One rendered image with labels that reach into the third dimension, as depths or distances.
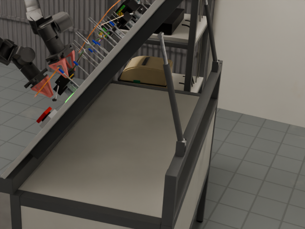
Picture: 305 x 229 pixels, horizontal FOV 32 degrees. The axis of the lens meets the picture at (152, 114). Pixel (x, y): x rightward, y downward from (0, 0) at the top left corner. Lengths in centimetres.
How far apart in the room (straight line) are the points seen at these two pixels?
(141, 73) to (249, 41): 157
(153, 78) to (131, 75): 12
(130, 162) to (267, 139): 222
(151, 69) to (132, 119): 57
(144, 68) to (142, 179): 109
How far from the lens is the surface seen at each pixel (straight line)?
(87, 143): 234
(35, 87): 215
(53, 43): 201
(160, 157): 226
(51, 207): 198
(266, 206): 350
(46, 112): 185
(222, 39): 450
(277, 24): 436
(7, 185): 201
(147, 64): 311
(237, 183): 366
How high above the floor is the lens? 193
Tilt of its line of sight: 26 degrees down
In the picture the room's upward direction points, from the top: 4 degrees clockwise
